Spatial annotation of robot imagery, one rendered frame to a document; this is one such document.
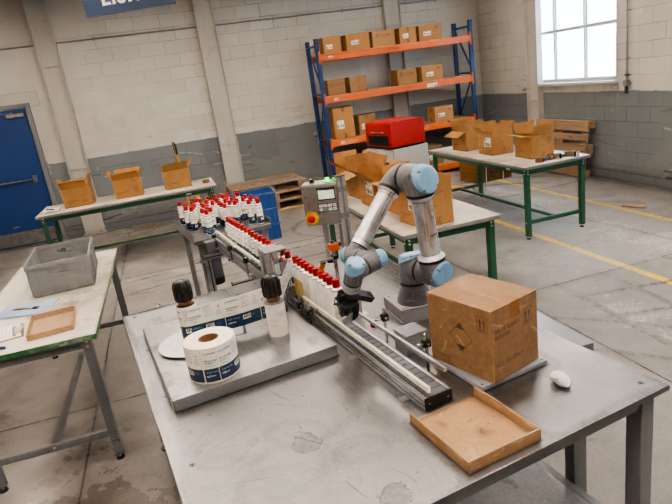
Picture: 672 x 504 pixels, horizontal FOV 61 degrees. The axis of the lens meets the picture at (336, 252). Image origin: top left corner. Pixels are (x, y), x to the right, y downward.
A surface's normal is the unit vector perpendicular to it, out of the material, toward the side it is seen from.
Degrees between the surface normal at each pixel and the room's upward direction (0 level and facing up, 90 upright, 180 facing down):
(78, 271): 90
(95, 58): 90
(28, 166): 90
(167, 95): 90
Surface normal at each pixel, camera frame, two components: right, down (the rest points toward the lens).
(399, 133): 0.47, 0.20
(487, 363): -0.81, 0.28
